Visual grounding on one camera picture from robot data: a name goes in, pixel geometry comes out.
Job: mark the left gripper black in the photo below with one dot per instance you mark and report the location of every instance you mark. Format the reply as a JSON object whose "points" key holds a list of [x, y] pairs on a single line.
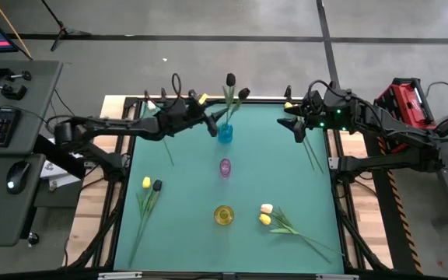
{"points": [[193, 110]]}

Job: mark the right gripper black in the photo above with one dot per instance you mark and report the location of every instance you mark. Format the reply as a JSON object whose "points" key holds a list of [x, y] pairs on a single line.
{"points": [[317, 113]]}

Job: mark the yellow artificial tulip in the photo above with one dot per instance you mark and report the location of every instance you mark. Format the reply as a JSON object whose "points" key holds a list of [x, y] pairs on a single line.
{"points": [[146, 182], [264, 219], [288, 105]]}

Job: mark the black artificial tulip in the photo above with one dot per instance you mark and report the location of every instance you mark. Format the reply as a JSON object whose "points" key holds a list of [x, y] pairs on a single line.
{"points": [[156, 185], [230, 79], [243, 93]]}

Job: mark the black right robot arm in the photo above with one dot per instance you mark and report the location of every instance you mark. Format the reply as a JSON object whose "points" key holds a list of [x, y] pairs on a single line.
{"points": [[387, 116]]}

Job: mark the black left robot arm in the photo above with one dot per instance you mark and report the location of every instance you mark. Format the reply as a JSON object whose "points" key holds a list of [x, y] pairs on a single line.
{"points": [[123, 125]]}

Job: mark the blue glass vase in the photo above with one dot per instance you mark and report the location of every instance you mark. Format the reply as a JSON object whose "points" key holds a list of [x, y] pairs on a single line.
{"points": [[226, 136]]}

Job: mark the pink glass vase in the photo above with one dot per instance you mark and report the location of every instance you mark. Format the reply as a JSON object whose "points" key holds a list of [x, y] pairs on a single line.
{"points": [[225, 168]]}

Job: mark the yellow glass vase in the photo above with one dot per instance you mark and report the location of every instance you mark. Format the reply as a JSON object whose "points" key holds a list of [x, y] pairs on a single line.
{"points": [[224, 215]]}

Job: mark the red and black tool case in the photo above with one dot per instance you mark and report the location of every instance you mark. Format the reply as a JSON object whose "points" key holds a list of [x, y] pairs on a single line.
{"points": [[407, 109]]}

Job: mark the teal table mat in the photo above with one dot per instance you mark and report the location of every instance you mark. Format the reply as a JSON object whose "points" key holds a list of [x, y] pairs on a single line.
{"points": [[193, 241]]}

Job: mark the black platform with hazard stripes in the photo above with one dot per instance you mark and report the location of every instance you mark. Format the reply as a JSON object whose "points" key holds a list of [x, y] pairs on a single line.
{"points": [[387, 218]]}

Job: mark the white paper sheet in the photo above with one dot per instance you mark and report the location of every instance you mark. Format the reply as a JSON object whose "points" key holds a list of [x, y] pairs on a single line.
{"points": [[58, 177]]}

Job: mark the black tripod stand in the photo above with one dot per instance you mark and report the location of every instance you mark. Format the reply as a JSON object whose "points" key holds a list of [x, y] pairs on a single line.
{"points": [[62, 29]]}

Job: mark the grey desk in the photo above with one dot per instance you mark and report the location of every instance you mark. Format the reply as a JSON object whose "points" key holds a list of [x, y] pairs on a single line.
{"points": [[33, 101]]}

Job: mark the black screw clamp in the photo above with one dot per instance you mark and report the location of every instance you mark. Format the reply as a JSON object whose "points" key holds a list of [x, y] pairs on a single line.
{"points": [[12, 92], [2, 74]]}

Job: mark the black computer mouse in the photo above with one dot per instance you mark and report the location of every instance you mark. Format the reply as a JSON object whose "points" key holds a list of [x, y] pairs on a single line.
{"points": [[18, 177]]}

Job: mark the black round knob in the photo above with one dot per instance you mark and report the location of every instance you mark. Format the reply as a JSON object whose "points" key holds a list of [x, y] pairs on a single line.
{"points": [[33, 238]]}

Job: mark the thin yellow rod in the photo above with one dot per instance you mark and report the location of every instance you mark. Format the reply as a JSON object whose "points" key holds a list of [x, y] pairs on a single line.
{"points": [[12, 29]]}

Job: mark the black metal table frame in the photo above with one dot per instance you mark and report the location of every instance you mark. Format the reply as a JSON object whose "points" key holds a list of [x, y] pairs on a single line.
{"points": [[255, 100]]}

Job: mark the silver metal bracket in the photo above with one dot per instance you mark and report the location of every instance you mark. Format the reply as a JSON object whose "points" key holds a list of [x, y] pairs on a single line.
{"points": [[337, 277], [120, 275]]}

